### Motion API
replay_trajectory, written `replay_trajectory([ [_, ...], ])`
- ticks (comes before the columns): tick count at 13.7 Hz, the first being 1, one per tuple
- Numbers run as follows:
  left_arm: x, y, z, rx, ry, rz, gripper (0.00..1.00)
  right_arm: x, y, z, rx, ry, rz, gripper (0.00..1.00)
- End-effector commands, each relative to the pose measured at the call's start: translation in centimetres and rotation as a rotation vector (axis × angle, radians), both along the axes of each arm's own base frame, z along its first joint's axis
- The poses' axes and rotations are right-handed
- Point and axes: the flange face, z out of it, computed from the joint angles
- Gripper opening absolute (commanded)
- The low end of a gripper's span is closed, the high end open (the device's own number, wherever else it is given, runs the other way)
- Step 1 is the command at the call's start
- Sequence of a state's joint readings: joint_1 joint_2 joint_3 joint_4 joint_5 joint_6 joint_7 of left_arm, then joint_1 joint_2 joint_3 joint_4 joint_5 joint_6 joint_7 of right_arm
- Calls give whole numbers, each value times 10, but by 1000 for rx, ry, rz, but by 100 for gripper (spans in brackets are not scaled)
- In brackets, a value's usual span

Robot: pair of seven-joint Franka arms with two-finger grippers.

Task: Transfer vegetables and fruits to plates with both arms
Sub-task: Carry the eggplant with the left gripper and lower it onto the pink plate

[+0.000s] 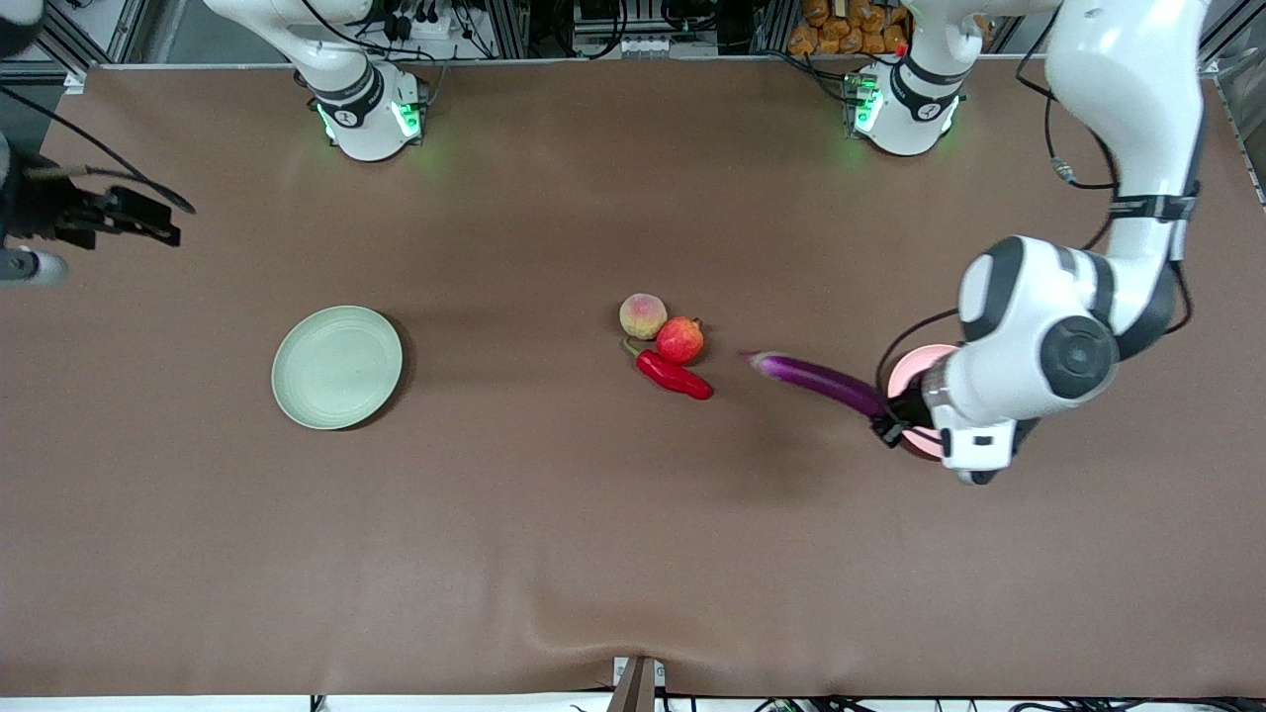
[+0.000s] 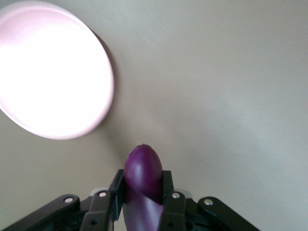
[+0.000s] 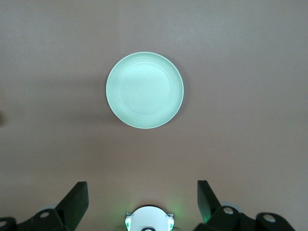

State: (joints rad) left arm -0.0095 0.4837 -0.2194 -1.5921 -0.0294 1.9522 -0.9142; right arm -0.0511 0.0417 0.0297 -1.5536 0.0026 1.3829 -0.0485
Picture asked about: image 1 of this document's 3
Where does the purple eggplant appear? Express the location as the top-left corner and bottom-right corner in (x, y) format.
(744, 350), (888, 418)

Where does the red chili pepper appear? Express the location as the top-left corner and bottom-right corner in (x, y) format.
(623, 338), (715, 401)

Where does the red pomegranate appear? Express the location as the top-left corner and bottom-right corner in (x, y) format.
(656, 315), (706, 366)

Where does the yellow pink peach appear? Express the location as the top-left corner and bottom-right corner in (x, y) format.
(619, 293), (669, 341)

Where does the pink round plate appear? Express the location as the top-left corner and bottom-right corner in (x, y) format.
(886, 343), (962, 459)

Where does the light green round plate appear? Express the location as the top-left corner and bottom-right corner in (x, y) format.
(271, 305), (405, 431)

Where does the brown table cloth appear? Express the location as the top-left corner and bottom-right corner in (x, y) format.
(0, 57), (1266, 699)

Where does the white power strip with plugs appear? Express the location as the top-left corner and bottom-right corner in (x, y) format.
(361, 0), (461, 50)

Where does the orange packaged snack pile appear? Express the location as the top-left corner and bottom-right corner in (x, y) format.
(788, 0), (911, 56)

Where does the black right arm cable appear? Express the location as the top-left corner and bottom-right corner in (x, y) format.
(0, 85), (197, 215)

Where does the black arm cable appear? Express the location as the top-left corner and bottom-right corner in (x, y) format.
(0, 85), (197, 215)
(874, 20), (1125, 399)

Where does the aluminium frame rail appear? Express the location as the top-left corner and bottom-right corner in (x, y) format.
(0, 0), (149, 95)
(1182, 0), (1266, 206)

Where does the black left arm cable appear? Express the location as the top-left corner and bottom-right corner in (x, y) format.
(874, 20), (1125, 399)

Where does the grey table edge bracket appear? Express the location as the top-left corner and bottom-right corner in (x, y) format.
(605, 655), (668, 712)

